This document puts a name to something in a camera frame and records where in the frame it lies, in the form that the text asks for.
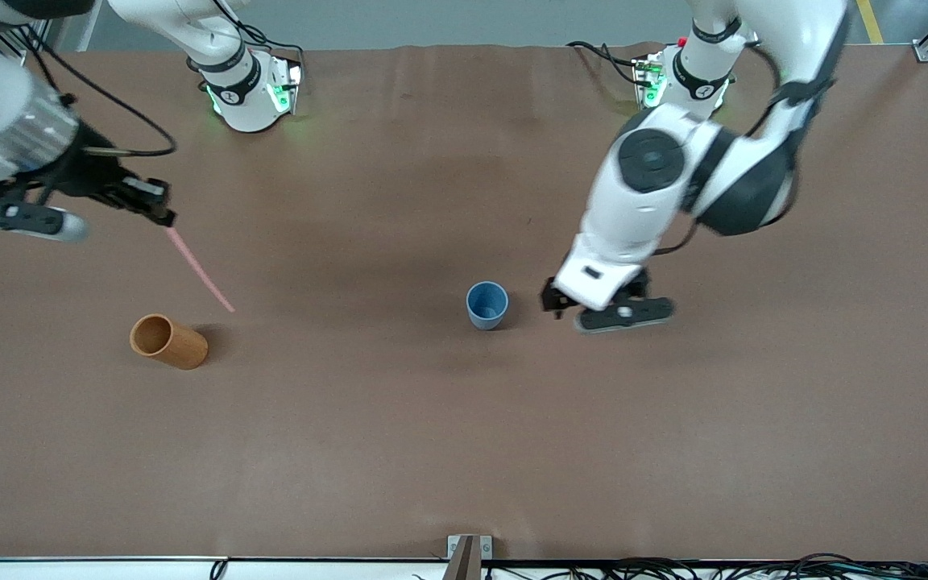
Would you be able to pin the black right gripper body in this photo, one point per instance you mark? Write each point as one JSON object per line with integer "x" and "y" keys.
{"x": 92, "y": 173}

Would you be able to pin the pink straw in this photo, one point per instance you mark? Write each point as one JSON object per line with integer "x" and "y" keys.
{"x": 198, "y": 268}

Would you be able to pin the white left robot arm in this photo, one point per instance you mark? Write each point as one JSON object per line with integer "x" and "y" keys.
{"x": 633, "y": 217}

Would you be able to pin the blue plastic cup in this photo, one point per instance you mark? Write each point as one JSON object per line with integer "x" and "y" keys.
{"x": 486, "y": 318}

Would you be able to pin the brown wooden cup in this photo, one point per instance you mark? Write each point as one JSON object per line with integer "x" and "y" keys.
{"x": 182, "y": 348}

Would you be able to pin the brown table cover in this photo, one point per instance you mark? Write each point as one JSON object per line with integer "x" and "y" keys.
{"x": 432, "y": 443}

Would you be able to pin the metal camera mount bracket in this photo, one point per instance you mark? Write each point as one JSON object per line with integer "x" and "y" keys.
{"x": 464, "y": 556}

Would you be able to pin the white table edge rail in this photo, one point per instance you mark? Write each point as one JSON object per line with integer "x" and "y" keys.
{"x": 69, "y": 569}

